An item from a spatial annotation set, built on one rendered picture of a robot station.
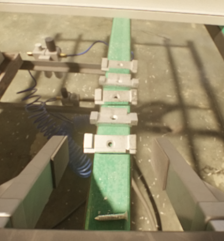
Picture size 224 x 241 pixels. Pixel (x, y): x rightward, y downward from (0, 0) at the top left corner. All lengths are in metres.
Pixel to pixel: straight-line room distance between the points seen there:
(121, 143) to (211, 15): 0.32
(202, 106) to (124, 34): 1.28
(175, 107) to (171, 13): 1.10
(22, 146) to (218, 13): 1.19
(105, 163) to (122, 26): 0.26
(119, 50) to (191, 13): 0.18
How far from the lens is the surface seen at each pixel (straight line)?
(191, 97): 1.57
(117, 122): 0.17
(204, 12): 0.42
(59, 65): 0.77
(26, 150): 1.24
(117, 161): 0.16
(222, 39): 0.42
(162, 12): 0.39
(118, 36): 0.32
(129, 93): 0.20
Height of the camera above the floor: 1.01
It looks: 54 degrees down
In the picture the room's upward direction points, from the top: 2 degrees clockwise
